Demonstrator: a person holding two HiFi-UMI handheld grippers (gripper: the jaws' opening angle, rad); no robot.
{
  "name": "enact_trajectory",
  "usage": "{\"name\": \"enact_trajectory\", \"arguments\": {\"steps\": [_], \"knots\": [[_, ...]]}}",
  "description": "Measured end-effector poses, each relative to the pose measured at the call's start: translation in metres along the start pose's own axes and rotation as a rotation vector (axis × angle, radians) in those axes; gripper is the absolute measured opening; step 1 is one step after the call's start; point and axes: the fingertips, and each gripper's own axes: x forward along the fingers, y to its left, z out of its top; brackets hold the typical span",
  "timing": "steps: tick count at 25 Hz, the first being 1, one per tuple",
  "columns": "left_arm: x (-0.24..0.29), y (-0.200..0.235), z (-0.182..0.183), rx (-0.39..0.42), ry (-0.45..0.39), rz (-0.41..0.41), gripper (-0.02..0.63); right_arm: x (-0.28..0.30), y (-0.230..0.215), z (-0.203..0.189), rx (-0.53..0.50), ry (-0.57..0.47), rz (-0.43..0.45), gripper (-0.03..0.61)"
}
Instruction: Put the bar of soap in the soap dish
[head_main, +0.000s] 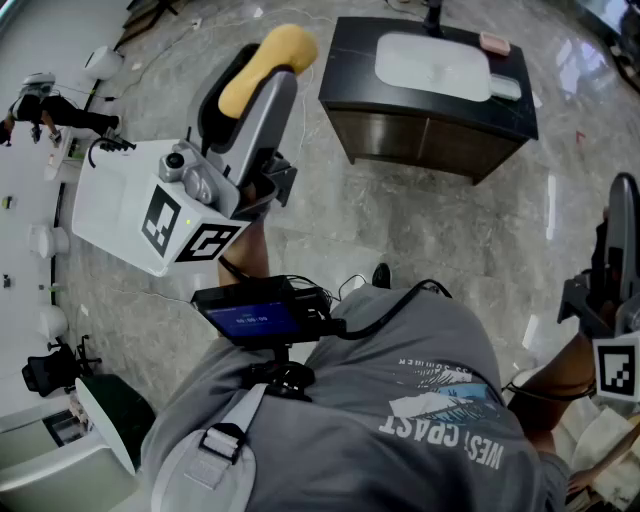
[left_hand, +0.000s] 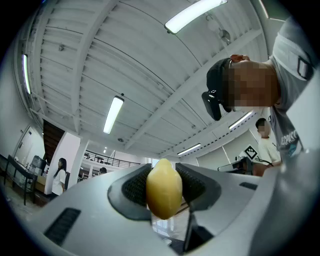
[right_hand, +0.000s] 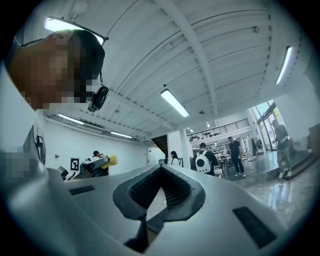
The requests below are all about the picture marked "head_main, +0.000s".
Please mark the person's left forearm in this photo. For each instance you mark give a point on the person's left forearm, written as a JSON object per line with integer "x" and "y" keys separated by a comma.
{"x": 247, "y": 250}

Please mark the black curved faucet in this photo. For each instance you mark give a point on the black curved faucet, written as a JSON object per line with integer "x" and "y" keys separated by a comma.
{"x": 112, "y": 145}

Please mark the person's gray t-shirt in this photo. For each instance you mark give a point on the person's gray t-shirt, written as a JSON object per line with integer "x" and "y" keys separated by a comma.
{"x": 390, "y": 440}

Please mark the white soap tray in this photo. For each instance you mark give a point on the white soap tray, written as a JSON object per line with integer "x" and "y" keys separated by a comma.
{"x": 505, "y": 87}

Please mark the black vanity cabinet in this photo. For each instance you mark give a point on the black vanity cabinet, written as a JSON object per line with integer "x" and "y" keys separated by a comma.
{"x": 430, "y": 135}

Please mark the pink slatted dish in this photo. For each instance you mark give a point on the pink slatted dish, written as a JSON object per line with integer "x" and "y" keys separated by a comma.
{"x": 495, "y": 43}

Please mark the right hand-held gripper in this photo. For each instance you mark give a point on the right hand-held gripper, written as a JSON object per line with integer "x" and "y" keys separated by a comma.
{"x": 617, "y": 367}

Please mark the white round bin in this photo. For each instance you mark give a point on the white round bin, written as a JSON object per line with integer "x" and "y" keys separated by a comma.
{"x": 102, "y": 62}

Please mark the person's black shoe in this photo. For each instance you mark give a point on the person's black shoe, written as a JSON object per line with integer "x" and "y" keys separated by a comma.
{"x": 382, "y": 276}

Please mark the white oval panel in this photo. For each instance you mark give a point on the white oval panel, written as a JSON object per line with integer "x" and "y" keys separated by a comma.
{"x": 107, "y": 425}

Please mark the white stool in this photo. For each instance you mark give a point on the white stool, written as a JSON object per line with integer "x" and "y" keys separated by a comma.
{"x": 47, "y": 241}
{"x": 52, "y": 322}

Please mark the person's right forearm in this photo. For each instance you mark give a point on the person's right forearm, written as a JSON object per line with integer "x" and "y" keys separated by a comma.
{"x": 555, "y": 385}

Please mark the black chest mount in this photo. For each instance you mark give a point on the black chest mount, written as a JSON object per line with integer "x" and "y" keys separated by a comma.
{"x": 282, "y": 375}

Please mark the black office chair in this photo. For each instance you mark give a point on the black office chair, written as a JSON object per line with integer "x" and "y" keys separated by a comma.
{"x": 52, "y": 365}

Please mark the white storage box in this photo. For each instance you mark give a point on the white storage box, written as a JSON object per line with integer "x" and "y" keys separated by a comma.
{"x": 55, "y": 475}

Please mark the white crumpled sheet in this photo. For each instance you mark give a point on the white crumpled sheet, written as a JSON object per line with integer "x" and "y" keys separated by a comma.
{"x": 600, "y": 430}

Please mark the white sink basin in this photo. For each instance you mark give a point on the white sink basin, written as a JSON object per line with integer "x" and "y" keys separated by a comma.
{"x": 430, "y": 67}

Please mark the white sink cabinet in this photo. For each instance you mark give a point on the white sink cabinet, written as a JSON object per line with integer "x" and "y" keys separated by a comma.
{"x": 110, "y": 210}

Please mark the black chest-mounted screen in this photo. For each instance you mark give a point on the black chest-mounted screen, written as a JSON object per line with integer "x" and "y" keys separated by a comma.
{"x": 250, "y": 315}

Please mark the yellow sponge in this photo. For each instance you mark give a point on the yellow sponge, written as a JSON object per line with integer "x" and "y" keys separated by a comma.
{"x": 270, "y": 65}

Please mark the person's left hand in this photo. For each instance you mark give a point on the person's left hand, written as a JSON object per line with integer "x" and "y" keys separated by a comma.
{"x": 256, "y": 196}

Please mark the black square faucet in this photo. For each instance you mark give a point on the black square faucet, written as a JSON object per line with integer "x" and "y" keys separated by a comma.
{"x": 433, "y": 20}

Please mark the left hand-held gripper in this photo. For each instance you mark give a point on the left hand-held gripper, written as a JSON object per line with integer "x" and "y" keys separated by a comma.
{"x": 200, "y": 240}

